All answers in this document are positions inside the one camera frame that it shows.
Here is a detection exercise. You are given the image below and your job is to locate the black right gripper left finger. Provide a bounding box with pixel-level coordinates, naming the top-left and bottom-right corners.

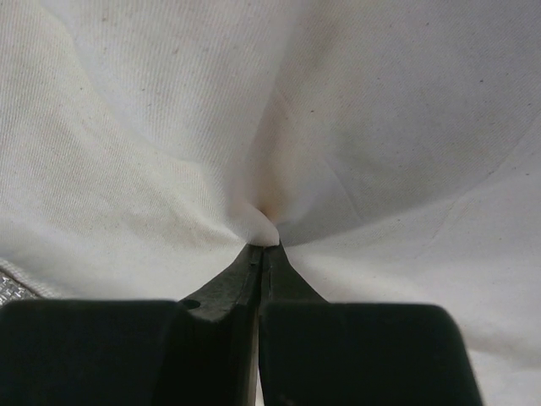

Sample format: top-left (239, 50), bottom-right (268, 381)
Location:
top-left (1, 245), bottom-right (263, 405)

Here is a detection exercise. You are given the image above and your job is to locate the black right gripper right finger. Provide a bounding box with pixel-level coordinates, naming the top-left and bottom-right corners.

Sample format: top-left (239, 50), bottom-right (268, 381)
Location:
top-left (260, 245), bottom-right (482, 405)

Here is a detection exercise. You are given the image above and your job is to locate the beige cloth wrap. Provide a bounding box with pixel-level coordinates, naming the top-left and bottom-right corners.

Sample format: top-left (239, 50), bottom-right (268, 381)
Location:
top-left (1, 1), bottom-right (540, 405)

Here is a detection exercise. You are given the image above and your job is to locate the steel mesh instrument tray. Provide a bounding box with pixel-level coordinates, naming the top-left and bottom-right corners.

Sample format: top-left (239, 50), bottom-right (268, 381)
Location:
top-left (0, 259), bottom-right (42, 306)

